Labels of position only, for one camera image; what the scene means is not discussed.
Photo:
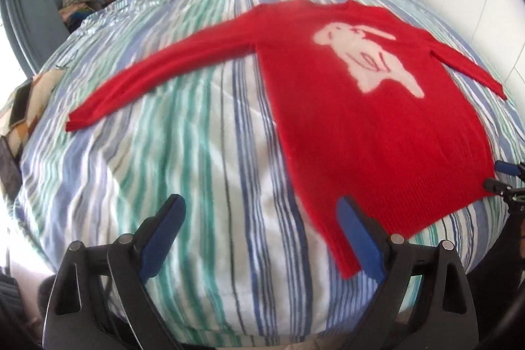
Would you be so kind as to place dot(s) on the striped blue green bedspread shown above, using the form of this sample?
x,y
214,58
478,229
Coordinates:
x,y
184,149

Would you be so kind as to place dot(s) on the patterned brown cushion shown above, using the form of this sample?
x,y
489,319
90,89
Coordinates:
x,y
43,91

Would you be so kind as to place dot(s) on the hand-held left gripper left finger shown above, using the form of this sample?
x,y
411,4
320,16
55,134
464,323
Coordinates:
x,y
162,235

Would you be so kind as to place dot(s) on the dark tablet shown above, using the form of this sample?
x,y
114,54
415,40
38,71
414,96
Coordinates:
x,y
22,102

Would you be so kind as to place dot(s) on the blue curtain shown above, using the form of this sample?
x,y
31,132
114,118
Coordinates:
x,y
33,5

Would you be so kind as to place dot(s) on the red sweater with white animal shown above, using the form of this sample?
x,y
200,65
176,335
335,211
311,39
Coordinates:
x,y
348,128

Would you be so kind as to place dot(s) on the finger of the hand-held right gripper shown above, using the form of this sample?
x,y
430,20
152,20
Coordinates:
x,y
498,186
510,168

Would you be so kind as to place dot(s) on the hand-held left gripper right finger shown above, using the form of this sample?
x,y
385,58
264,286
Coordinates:
x,y
361,239

